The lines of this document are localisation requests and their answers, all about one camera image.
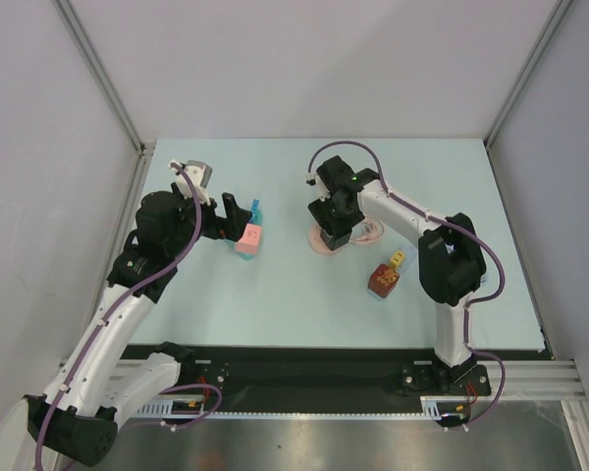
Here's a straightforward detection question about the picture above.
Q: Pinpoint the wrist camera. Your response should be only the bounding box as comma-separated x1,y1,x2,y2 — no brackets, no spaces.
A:
168,160,213,205
305,172,324,187

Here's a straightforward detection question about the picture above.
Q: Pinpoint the black cube adapter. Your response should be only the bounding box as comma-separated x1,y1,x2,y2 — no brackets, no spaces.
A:
320,230,351,251

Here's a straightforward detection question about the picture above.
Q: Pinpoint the yellow plug adapter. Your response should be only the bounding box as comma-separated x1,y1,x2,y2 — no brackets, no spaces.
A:
388,250,405,271

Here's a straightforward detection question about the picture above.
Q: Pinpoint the pink coiled cable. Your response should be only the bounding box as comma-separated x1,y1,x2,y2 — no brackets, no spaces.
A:
350,218,385,245

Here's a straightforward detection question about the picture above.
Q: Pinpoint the dark red cube adapter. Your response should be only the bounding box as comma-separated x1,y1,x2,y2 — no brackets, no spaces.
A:
367,264,400,299

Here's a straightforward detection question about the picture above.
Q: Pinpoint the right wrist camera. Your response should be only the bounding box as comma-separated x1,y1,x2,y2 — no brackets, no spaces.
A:
305,172,324,187

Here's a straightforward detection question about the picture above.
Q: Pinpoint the teal triangular power strip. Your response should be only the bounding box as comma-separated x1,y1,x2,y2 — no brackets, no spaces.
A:
236,252,256,261

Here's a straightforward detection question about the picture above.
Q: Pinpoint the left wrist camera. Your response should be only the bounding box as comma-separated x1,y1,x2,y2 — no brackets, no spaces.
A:
168,160,213,205

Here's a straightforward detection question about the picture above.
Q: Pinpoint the light blue power strip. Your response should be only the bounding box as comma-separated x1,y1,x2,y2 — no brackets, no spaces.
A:
371,246,416,295

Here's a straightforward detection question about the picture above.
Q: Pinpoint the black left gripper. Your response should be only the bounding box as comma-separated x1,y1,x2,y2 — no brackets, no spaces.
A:
165,182,251,257

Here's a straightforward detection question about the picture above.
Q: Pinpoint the pink cube adapter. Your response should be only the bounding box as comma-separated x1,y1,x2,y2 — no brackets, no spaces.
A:
234,223,262,256

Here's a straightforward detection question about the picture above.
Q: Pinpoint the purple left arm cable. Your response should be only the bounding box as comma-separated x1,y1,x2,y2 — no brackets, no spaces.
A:
32,164,202,460

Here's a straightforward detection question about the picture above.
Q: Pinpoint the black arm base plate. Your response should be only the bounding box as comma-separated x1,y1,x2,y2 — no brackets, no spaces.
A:
122,342,554,413

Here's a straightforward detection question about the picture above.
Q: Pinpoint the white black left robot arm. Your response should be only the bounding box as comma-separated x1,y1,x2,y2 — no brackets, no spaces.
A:
26,189,257,466

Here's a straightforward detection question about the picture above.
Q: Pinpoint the slotted cable duct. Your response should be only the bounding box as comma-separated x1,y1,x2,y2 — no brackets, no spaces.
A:
134,397,469,421

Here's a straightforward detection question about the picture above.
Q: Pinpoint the blue plug adapter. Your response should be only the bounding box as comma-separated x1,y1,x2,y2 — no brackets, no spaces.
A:
249,199,263,226

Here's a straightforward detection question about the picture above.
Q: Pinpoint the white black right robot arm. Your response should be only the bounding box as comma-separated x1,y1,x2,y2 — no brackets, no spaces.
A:
305,156,486,393

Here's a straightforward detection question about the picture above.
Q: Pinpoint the pink round power strip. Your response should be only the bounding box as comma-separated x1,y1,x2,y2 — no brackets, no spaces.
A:
307,224,351,256

